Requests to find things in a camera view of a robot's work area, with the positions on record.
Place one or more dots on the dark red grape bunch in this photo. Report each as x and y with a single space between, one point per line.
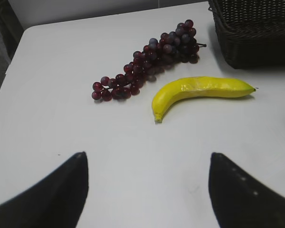
158 55

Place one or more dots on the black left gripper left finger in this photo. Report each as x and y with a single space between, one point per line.
57 201

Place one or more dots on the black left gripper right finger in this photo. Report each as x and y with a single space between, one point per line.
241 201

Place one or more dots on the black wicker basket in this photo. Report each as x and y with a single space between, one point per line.
251 33

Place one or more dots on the yellow banana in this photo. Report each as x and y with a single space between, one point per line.
191 87

